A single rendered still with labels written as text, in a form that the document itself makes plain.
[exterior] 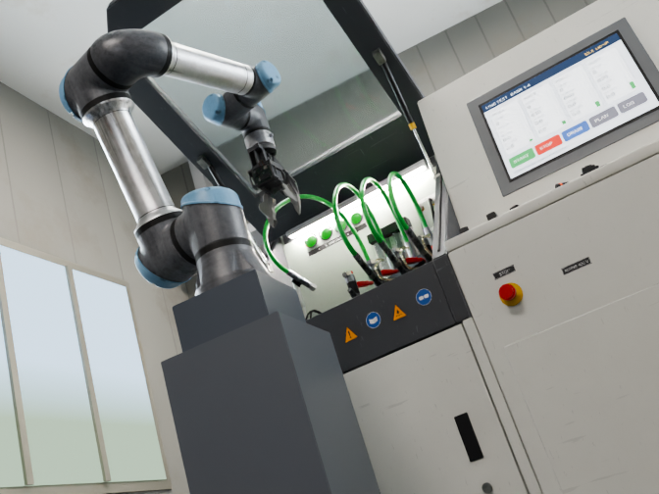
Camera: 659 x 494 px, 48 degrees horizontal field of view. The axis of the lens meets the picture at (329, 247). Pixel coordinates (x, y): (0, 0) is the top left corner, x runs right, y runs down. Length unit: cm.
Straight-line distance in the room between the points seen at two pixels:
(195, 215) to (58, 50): 283
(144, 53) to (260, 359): 72
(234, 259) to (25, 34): 286
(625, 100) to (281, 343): 117
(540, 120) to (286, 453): 122
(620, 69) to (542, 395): 90
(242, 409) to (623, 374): 78
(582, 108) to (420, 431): 93
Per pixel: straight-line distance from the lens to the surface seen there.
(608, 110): 204
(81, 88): 169
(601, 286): 164
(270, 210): 194
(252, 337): 127
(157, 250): 154
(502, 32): 484
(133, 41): 164
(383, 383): 176
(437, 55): 486
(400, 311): 176
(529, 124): 209
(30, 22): 405
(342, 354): 181
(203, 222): 144
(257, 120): 201
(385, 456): 176
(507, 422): 166
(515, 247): 170
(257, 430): 125
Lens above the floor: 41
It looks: 22 degrees up
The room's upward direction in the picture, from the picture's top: 18 degrees counter-clockwise
